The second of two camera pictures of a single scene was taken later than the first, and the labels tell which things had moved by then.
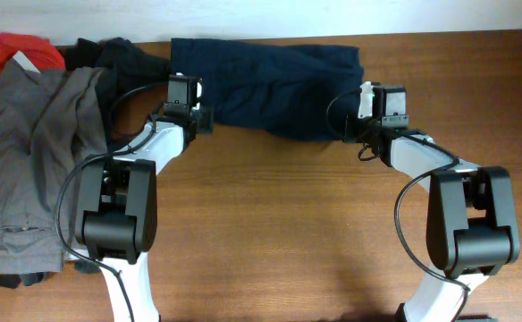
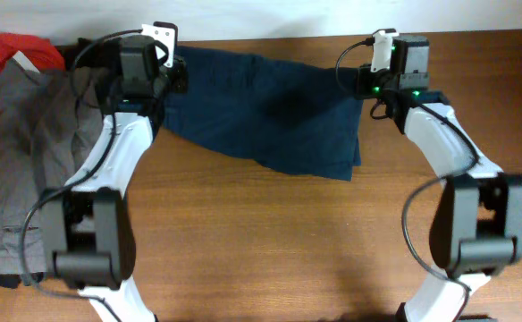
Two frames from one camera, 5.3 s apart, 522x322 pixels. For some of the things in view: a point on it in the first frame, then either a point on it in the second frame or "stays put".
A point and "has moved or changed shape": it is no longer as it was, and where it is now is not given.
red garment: (37, 50) stays put
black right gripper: (349, 132) → (364, 74)
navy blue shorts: (282, 91) has moved or changed shape
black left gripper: (206, 119) → (179, 71)
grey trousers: (40, 122) stays put
